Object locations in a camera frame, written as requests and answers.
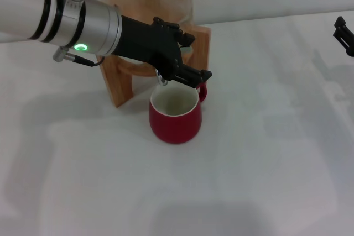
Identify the chrome faucet with lever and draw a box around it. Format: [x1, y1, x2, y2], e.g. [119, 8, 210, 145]
[155, 45, 194, 87]

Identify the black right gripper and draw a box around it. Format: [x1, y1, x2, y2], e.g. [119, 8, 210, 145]
[333, 16, 354, 57]

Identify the red ceramic cup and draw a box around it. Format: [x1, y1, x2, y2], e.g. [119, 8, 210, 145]
[148, 81, 207, 145]

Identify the thin black left wrist cable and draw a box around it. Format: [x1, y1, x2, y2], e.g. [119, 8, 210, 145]
[53, 47, 105, 67]

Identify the wooden dispenser stand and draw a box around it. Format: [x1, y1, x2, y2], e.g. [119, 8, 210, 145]
[97, 24, 211, 108]

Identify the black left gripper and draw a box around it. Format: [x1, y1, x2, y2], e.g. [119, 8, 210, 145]
[112, 14, 213, 88]

